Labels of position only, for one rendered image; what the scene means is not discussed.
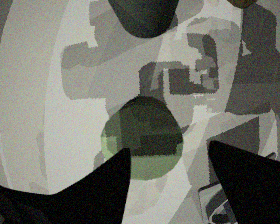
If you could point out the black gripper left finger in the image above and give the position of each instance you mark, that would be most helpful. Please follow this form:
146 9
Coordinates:
99 198

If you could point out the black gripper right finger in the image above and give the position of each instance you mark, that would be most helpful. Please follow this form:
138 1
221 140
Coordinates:
251 183

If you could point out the plastic bottle with dark blue cap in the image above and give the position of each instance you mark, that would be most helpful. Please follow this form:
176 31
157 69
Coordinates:
144 18

